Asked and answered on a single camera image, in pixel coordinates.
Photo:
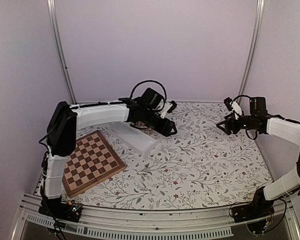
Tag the wooden chess board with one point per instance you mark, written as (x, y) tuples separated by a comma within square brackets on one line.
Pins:
[(92, 162)]

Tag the aluminium frame post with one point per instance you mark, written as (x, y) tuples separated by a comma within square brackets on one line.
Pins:
[(51, 7), (260, 5)]

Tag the white plastic divided tray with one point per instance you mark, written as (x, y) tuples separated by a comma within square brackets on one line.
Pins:
[(141, 141)]

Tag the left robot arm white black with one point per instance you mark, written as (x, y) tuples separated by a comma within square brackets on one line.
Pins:
[(60, 138)]

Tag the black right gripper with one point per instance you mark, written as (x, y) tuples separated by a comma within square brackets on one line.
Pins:
[(228, 122)]

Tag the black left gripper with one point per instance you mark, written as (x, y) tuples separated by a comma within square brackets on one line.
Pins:
[(165, 129)]

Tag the left aluminium frame post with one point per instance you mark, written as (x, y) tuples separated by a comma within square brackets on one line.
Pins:
[(51, 7)]

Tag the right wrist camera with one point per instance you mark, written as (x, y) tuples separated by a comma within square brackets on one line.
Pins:
[(234, 107)]

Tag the front aluminium rail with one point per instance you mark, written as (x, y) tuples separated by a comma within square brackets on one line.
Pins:
[(103, 223)]

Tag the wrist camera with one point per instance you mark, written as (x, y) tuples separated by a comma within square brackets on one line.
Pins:
[(168, 107), (234, 107)]

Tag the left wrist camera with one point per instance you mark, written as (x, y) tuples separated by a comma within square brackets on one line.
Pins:
[(168, 107)]

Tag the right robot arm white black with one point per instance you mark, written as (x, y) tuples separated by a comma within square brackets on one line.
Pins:
[(250, 113)]

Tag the floral patterned table mat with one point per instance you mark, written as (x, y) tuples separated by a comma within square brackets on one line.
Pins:
[(200, 166)]

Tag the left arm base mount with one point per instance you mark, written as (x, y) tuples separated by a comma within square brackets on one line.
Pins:
[(55, 208)]

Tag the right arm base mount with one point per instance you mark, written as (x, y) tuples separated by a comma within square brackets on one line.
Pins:
[(252, 211)]

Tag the right aluminium frame post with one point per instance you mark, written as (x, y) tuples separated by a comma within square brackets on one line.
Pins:
[(260, 5)]

